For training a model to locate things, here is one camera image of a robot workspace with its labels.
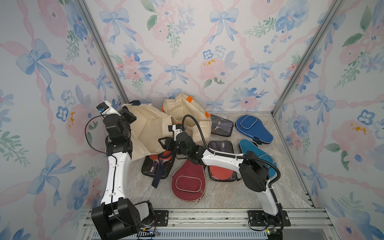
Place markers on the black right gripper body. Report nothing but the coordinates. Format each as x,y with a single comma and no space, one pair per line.
167,144

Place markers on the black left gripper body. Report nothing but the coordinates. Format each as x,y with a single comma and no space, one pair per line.
127,118

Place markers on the canvas bag navy handles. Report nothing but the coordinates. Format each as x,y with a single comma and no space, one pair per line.
150,125

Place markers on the clear case red paddle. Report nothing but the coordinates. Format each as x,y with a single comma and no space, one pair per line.
153,163
221,174

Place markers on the canvas bag orange handles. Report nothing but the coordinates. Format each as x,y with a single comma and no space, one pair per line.
185,105

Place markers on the red pouch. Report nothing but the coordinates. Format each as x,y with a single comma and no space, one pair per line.
189,182

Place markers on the black paddle case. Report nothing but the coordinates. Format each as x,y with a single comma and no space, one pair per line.
221,127

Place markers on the teal paddle case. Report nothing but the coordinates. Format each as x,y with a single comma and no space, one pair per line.
247,145

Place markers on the blue paddle case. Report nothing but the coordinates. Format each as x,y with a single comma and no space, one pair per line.
253,128

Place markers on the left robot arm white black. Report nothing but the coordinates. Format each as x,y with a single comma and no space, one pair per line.
117,217

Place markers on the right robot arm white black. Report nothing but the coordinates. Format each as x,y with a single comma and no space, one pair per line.
257,174

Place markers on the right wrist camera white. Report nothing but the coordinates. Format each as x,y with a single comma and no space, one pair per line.
176,129

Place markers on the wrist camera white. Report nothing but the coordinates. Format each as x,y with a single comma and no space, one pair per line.
106,108
176,129

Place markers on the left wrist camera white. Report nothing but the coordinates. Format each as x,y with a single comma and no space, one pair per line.
106,108

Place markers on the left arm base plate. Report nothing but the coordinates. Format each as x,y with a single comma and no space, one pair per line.
159,218

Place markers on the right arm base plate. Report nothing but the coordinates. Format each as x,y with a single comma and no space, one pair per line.
258,218

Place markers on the aluminium corner post left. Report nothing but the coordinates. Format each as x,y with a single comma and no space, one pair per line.
91,25

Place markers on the aluminium corner post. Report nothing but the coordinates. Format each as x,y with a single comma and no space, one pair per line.
329,17
91,25

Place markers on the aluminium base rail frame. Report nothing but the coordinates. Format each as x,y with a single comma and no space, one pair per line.
232,224

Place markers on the aluminium corner post right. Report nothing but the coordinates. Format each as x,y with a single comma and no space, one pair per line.
329,17

